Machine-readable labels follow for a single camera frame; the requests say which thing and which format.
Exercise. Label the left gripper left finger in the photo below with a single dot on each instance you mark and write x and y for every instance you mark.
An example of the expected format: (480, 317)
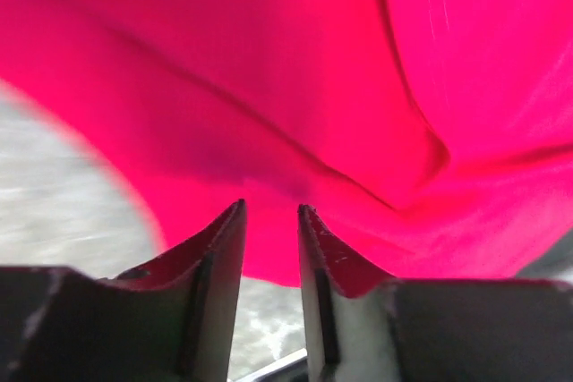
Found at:
(171, 318)

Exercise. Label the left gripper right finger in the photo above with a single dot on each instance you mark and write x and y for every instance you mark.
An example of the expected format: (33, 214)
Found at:
(362, 324)

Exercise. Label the bright red t-shirt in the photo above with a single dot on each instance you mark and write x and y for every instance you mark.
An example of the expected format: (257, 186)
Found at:
(434, 136)

